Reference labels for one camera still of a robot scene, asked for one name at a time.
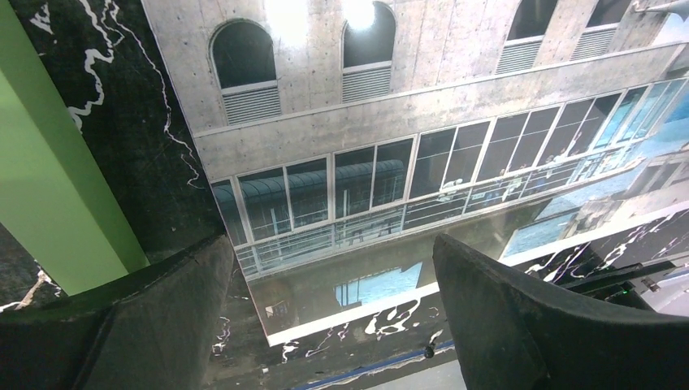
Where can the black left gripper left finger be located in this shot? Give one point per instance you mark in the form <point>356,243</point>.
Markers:
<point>151,329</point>

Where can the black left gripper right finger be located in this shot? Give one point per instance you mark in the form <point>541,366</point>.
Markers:
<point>514,331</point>

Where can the green picture frame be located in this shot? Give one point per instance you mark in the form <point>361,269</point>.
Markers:
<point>54,198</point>

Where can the building photo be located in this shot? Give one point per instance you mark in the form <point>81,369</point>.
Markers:
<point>340,137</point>

